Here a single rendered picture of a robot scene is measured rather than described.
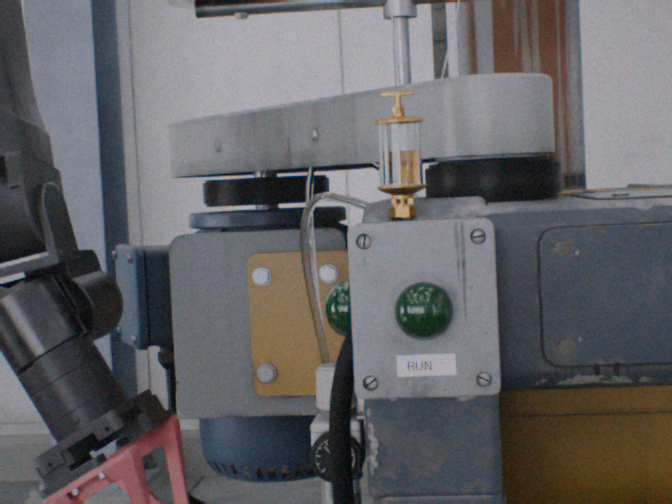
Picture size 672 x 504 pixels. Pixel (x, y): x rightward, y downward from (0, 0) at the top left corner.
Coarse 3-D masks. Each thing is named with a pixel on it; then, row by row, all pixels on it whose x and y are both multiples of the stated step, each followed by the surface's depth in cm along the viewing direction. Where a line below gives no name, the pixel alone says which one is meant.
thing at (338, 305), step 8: (336, 288) 66; (344, 288) 66; (328, 296) 66; (336, 296) 66; (344, 296) 65; (328, 304) 66; (336, 304) 65; (344, 304) 65; (328, 312) 66; (336, 312) 65; (344, 312) 65; (328, 320) 66; (336, 320) 65; (344, 320) 65; (336, 328) 66; (344, 328) 66; (344, 336) 66
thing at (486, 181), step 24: (432, 168) 82; (456, 168) 80; (480, 168) 79; (504, 168) 79; (528, 168) 79; (552, 168) 81; (432, 192) 82; (456, 192) 80; (480, 192) 79; (504, 192) 79; (528, 192) 79; (552, 192) 81
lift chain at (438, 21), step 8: (432, 8) 122; (440, 8) 122; (432, 16) 122; (440, 16) 122; (432, 24) 122; (440, 24) 122; (432, 32) 122; (440, 32) 122; (432, 40) 123; (440, 40) 122; (440, 48) 122; (440, 56) 122; (440, 64) 122; (448, 64) 124; (440, 72) 123; (448, 72) 123
